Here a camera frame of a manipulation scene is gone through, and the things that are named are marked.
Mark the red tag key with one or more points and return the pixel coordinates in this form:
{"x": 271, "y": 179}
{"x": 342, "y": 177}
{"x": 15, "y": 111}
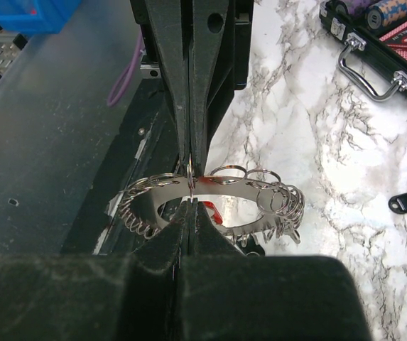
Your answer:
{"x": 215, "y": 216}

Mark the blue plastic bin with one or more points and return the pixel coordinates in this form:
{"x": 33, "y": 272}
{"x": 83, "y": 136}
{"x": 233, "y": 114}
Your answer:
{"x": 32, "y": 17}

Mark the black poker chip case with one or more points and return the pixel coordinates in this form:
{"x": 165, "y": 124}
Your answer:
{"x": 376, "y": 32}

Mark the black tag key centre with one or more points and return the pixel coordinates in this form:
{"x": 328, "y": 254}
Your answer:
{"x": 250, "y": 247}

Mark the black front mounting rail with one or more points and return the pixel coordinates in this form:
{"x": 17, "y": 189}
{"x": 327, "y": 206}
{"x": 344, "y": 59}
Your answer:
{"x": 145, "y": 145}

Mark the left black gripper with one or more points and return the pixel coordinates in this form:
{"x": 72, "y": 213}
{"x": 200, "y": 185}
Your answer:
{"x": 201, "y": 45}

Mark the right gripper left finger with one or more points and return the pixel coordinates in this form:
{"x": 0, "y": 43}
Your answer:
{"x": 83, "y": 297}

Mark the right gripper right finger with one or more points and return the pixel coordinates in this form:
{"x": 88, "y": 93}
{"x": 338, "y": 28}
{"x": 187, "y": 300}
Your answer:
{"x": 224, "y": 295}

